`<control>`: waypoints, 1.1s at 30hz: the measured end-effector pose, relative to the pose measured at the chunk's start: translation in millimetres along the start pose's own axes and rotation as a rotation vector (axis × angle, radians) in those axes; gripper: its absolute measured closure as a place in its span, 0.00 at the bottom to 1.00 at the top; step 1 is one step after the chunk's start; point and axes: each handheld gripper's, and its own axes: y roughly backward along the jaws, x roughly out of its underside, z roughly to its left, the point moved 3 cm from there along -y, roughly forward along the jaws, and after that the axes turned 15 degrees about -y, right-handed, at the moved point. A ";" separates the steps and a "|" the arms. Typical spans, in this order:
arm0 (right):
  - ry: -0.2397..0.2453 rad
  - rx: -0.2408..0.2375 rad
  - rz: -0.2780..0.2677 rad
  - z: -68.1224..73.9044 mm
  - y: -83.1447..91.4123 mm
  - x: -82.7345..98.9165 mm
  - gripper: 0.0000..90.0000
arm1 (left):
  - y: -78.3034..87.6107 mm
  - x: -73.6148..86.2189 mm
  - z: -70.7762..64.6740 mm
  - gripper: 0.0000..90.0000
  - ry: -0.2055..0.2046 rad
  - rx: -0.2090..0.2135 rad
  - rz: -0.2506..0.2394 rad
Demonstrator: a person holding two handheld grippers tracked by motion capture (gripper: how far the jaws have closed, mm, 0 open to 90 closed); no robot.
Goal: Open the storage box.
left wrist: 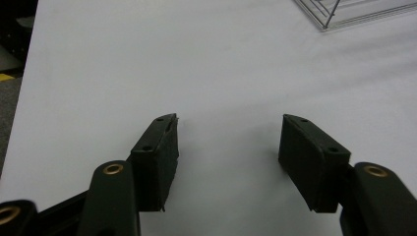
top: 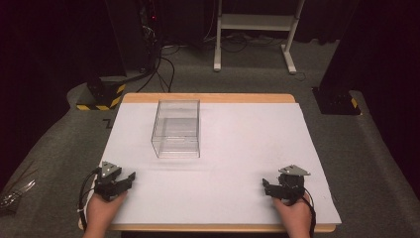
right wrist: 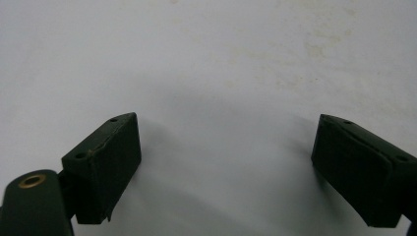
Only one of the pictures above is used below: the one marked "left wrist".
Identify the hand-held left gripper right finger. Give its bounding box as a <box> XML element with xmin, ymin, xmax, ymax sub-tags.
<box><xmin>277</xmin><ymin>113</ymin><xmax>417</xmax><ymax>236</ymax></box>

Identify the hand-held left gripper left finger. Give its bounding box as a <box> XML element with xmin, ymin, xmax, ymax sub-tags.
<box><xmin>77</xmin><ymin>112</ymin><xmax>180</xmax><ymax>236</ymax></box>

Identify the wire rack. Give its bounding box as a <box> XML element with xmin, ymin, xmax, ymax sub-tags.
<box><xmin>292</xmin><ymin>0</ymin><xmax>417</xmax><ymax>32</ymax></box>

